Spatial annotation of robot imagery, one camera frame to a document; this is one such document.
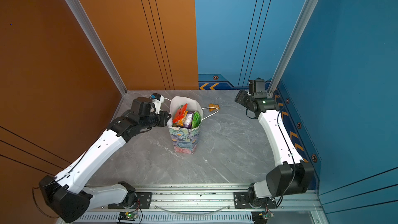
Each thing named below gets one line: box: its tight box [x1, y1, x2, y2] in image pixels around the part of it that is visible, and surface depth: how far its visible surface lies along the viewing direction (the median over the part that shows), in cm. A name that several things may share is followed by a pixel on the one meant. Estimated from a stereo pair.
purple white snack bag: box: [182, 113, 194, 130], surface depth 81 cm
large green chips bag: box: [191, 110, 201, 130], surface depth 82 cm
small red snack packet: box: [173, 103, 189, 124], surface depth 79 cm
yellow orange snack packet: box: [177, 110, 189, 127], surface depth 80 cm
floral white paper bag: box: [166, 95, 204, 155], surface depth 79 cm
